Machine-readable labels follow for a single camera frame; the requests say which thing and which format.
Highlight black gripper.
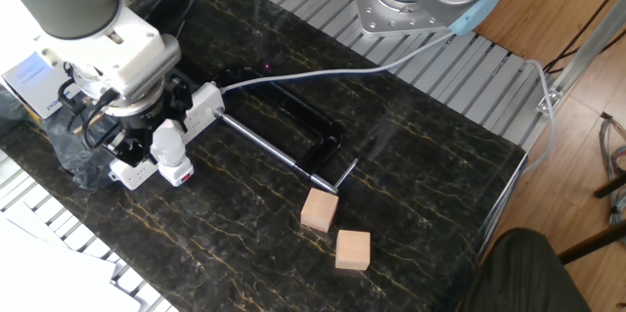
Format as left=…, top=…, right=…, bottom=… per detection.
left=100, top=74, right=195, bottom=167

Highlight white light bulb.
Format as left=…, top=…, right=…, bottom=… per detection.
left=150, top=118, right=188, bottom=167

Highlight white power strip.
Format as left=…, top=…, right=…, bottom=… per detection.
left=108, top=81, right=226, bottom=192

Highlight black plastic wrapped package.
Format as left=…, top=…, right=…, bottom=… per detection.
left=0, top=81, right=121, bottom=191

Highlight white blue cardboard box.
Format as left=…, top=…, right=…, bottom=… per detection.
left=0, top=0, right=82, bottom=120

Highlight black C-clamp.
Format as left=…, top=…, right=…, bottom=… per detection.
left=210, top=67, right=360, bottom=195

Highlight white paper sheets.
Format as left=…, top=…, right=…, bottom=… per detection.
left=0, top=199, right=143, bottom=312

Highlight wooden cube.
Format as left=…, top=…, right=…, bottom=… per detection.
left=335, top=229, right=372, bottom=272
left=300, top=188, right=339, bottom=234

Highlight dark trousered person leg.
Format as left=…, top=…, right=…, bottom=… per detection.
left=457, top=227, right=593, bottom=312

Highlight dark wooden stool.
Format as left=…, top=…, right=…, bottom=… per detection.
left=557, top=169, right=626, bottom=265

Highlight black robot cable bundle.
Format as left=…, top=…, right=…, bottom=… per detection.
left=56, top=0, right=216, bottom=152

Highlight white power strip cable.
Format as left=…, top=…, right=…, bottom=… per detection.
left=218, top=31, right=456, bottom=94

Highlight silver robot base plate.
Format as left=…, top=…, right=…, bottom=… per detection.
left=349, top=0, right=454, bottom=38

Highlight grey cable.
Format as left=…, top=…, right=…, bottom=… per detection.
left=520, top=60, right=559, bottom=176

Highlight black floor cables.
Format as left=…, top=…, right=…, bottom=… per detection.
left=541, top=0, right=626, bottom=74

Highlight aluminium frame rail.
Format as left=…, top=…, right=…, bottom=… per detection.
left=535, top=0, right=626, bottom=115

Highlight coloured wire bundle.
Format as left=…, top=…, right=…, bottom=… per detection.
left=599, top=111, right=626, bottom=228

